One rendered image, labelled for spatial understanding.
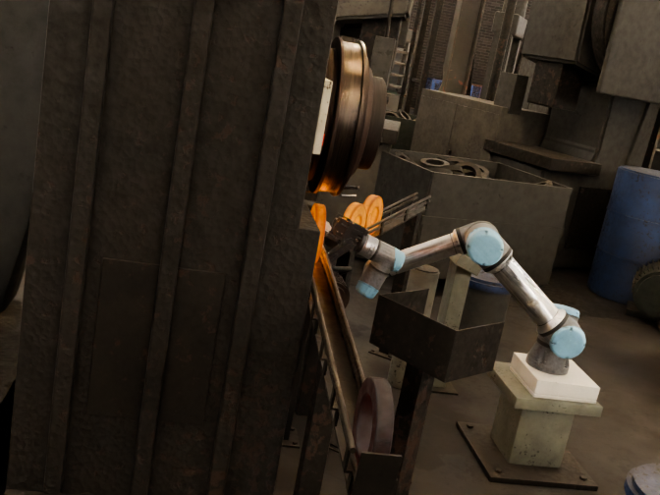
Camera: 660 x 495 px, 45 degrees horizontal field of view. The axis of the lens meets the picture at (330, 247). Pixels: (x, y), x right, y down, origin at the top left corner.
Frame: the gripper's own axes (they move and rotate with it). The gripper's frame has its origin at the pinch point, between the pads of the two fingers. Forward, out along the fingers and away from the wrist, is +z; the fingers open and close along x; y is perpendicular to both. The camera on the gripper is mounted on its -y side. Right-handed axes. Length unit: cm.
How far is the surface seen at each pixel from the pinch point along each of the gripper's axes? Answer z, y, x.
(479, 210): -127, 20, -190
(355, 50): 16, 55, 21
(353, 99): 12, 42, 33
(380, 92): 3, 48, 22
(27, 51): 101, 7, -14
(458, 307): -84, -12, -51
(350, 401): -8, -15, 96
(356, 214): -20.8, 6.2, -28.1
